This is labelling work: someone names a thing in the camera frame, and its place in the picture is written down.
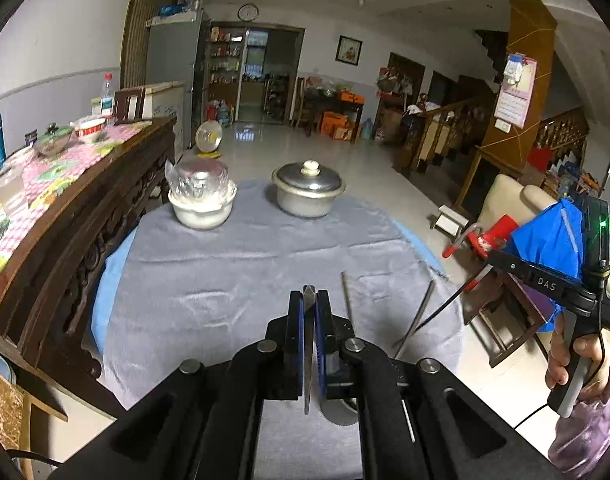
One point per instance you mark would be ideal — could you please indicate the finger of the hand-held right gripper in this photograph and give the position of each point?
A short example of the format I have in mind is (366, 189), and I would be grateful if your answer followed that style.
(512, 267)

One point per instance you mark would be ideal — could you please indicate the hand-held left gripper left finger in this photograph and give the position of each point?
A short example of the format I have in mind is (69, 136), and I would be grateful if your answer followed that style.
(298, 345)

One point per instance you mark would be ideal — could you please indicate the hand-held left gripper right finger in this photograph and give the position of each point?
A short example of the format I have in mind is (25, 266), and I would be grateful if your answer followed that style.
(322, 345)

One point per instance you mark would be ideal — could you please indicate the person's right forearm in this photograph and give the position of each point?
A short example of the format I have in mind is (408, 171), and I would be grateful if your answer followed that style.
(590, 435)

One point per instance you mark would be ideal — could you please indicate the person's right hand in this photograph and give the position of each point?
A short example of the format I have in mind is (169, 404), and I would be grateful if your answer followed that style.
(555, 360)

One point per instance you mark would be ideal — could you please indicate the red plastic toy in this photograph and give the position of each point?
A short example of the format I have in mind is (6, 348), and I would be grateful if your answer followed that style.
(495, 235)

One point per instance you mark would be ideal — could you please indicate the brown wooden chair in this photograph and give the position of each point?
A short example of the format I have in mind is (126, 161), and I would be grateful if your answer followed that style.
(500, 325)

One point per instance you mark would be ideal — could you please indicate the cream armchair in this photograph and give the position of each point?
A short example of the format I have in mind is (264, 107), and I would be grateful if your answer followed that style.
(510, 200)

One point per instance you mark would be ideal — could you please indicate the small white stool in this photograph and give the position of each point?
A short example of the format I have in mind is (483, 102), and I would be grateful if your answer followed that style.
(449, 217)

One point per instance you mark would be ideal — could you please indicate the grey table cloth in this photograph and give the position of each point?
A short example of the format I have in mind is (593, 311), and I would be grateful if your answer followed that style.
(245, 270)

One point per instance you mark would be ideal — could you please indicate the aluminium pot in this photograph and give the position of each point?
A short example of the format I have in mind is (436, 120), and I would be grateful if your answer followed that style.
(310, 205)

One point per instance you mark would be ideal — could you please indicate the wooden stair railing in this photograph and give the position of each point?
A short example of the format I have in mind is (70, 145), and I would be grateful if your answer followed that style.
(445, 130)

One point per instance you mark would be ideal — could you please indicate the white bowl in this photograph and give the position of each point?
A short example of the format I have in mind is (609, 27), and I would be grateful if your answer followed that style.
(202, 212)

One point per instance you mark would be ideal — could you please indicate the metal pot lid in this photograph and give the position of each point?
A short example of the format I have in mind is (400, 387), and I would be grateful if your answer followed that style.
(310, 177)

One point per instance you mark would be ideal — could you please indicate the clear plastic bag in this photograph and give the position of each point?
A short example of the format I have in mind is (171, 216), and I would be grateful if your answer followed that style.
(197, 177)

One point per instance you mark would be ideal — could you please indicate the blue tablecloth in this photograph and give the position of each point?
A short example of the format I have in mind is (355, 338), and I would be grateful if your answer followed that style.
(107, 285)

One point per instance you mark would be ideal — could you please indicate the orange box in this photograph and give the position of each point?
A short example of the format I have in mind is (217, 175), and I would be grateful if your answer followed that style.
(334, 122)

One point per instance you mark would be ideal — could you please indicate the wooden pillar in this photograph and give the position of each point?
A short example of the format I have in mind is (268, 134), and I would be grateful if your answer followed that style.
(527, 30)

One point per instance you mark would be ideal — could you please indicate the dark wooden sideboard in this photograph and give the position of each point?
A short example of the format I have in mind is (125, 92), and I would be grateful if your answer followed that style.
(60, 240)

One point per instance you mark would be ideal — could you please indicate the pantry shelf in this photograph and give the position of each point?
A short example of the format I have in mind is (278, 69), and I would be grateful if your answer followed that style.
(226, 65)

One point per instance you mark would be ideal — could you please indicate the pink floral table runner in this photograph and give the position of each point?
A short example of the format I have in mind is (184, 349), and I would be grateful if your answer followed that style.
(60, 170)

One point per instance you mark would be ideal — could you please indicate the red patterned bowl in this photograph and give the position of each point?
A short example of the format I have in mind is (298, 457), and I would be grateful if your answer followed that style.
(90, 129)

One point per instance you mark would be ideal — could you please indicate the plastic bottle with red cap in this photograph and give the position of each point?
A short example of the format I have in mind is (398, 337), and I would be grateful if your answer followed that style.
(107, 100)

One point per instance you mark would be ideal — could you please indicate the glass bowl with lid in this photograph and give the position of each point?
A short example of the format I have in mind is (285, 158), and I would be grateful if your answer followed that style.
(54, 140)

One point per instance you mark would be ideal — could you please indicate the grey refrigerator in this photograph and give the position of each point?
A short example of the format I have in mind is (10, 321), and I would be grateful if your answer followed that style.
(170, 50)

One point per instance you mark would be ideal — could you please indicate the glass cup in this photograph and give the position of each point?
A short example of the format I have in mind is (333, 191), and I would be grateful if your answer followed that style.
(12, 192)

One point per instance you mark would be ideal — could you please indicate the brown wooden door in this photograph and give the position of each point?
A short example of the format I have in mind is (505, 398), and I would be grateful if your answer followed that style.
(142, 25)

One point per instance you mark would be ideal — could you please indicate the pink wall calendar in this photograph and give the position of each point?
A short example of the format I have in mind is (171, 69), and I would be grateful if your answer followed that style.
(516, 90)

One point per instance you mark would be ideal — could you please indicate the framed wall picture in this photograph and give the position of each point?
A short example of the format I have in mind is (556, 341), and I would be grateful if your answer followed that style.
(349, 50)

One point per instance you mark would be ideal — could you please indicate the dark wooden frame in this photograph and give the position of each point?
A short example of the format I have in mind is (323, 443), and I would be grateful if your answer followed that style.
(129, 105)

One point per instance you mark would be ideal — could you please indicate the round wall clock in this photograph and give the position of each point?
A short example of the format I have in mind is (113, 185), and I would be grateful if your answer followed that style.
(248, 12)

